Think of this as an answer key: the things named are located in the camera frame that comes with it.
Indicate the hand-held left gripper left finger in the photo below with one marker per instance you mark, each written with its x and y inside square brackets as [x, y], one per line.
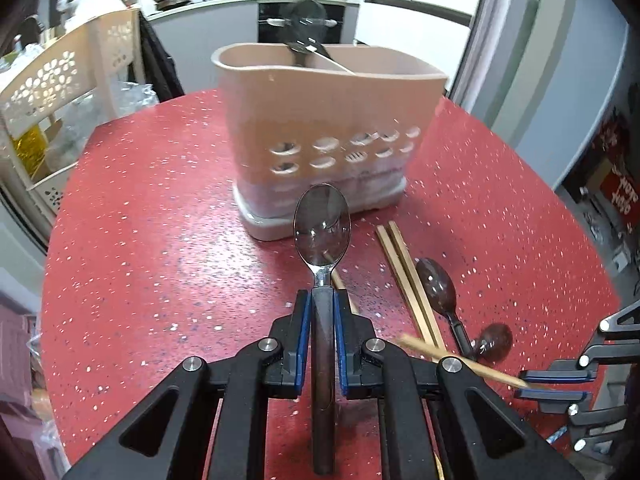
[300, 340]

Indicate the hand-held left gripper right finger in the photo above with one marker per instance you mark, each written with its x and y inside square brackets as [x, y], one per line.
[341, 340]

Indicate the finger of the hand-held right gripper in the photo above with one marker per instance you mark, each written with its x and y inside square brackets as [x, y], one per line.
[555, 375]
[550, 395]

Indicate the beige plastic utensil holder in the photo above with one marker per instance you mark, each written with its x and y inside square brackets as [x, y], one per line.
[320, 110]

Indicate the dark brown translucent spoon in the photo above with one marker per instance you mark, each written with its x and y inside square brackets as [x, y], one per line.
[437, 287]
[492, 342]

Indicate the red printed box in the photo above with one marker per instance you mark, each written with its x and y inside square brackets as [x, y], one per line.
[617, 160]

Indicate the thin pale chopstick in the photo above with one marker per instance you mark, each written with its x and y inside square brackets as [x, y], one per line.
[332, 64]

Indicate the clear plastic bags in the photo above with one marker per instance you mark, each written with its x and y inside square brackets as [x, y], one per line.
[125, 97]

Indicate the black hanging cloth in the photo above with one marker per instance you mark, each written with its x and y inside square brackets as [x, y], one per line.
[159, 60]

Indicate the black oven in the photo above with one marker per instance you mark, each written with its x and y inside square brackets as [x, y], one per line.
[272, 12]

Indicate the gold foil packet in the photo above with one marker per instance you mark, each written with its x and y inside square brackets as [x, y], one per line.
[30, 152]

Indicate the white refrigerator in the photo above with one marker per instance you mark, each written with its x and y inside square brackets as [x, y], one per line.
[415, 10]

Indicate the white perforated plastic rack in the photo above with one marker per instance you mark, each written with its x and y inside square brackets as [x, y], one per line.
[60, 85]

